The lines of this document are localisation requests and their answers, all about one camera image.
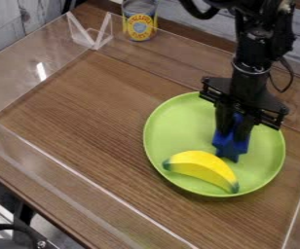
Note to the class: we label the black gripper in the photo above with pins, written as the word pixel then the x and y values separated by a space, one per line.
pixel 242 95

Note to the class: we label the blue cross-shaped block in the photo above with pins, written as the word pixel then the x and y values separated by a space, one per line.
pixel 229 148

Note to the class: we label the green plate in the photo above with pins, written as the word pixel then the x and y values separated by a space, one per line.
pixel 181 126

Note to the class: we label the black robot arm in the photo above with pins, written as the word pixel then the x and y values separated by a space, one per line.
pixel 264 31

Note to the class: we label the yellow toy banana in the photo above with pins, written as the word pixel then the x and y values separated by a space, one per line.
pixel 203 166

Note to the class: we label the yellow labelled tin can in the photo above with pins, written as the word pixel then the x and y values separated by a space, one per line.
pixel 139 19

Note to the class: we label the black metal table leg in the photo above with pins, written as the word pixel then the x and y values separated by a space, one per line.
pixel 23 215

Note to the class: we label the clear acrylic corner bracket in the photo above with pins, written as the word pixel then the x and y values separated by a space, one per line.
pixel 89 37

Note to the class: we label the clear acrylic front wall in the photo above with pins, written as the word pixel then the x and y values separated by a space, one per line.
pixel 101 220

